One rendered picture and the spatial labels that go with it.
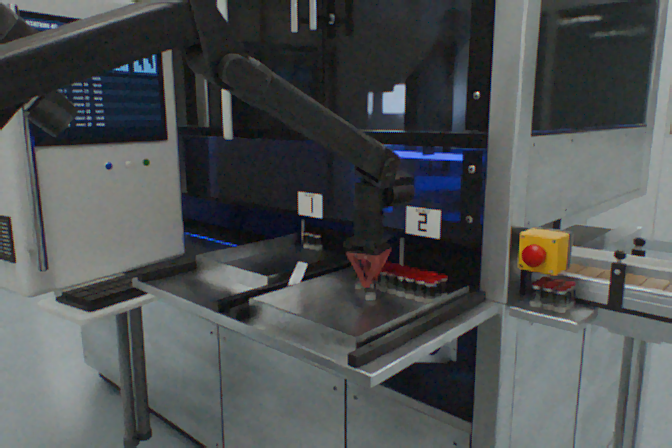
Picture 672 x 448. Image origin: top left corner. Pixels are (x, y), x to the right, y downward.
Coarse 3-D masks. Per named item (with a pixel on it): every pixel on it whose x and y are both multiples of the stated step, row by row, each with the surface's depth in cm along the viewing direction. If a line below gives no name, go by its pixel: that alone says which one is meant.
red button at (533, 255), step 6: (528, 246) 97; (534, 246) 97; (540, 246) 97; (522, 252) 98; (528, 252) 97; (534, 252) 96; (540, 252) 96; (522, 258) 98; (528, 258) 97; (534, 258) 96; (540, 258) 96; (528, 264) 97; (534, 264) 97; (540, 264) 96
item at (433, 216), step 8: (408, 208) 117; (416, 208) 116; (408, 216) 117; (416, 216) 116; (424, 216) 115; (432, 216) 113; (408, 224) 118; (416, 224) 116; (424, 224) 115; (432, 224) 114; (408, 232) 118; (416, 232) 117; (424, 232) 115; (432, 232) 114
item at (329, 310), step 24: (360, 264) 121; (288, 288) 106; (312, 288) 111; (336, 288) 115; (264, 312) 97; (288, 312) 92; (312, 312) 101; (336, 312) 101; (360, 312) 101; (384, 312) 101; (408, 312) 92; (312, 336) 89; (336, 336) 85; (360, 336) 83
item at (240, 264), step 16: (272, 240) 147; (288, 240) 151; (208, 256) 132; (224, 256) 135; (240, 256) 139; (256, 256) 141; (272, 256) 141; (288, 256) 141; (304, 256) 141; (320, 256) 141; (336, 256) 128; (208, 272) 127; (224, 272) 123; (240, 272) 118; (256, 272) 127; (272, 272) 127; (288, 272) 117
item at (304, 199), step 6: (300, 192) 139; (300, 198) 139; (306, 198) 138; (312, 198) 136; (318, 198) 135; (300, 204) 140; (306, 204) 138; (318, 204) 135; (300, 210) 140; (306, 210) 139; (318, 210) 136; (312, 216) 137; (318, 216) 136
